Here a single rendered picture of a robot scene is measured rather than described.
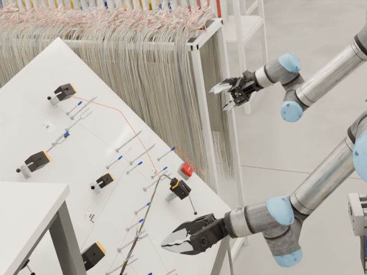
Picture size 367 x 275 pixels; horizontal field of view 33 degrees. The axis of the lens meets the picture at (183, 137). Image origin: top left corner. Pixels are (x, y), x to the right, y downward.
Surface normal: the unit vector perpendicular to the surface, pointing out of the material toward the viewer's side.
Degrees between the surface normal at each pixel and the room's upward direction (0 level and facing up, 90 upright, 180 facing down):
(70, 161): 53
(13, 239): 0
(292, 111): 90
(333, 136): 0
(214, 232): 66
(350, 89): 0
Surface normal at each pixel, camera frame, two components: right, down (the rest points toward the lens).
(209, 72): -0.40, 0.50
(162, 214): 0.68, -0.51
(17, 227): -0.15, -0.86
